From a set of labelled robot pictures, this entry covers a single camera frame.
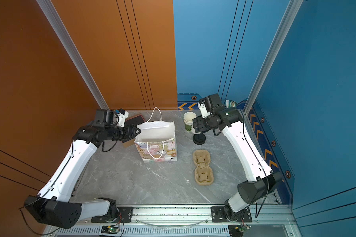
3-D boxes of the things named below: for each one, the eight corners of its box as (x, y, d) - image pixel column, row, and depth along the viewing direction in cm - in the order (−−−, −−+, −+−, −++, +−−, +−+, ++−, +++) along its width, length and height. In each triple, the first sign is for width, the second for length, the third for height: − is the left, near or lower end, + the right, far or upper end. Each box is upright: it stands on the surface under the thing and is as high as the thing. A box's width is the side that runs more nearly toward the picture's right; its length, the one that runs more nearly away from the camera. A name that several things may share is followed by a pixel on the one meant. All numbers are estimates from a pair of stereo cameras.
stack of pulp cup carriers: (194, 186, 84) (195, 183, 80) (192, 154, 97) (193, 149, 93) (213, 186, 84) (214, 183, 80) (209, 154, 97) (210, 149, 93)
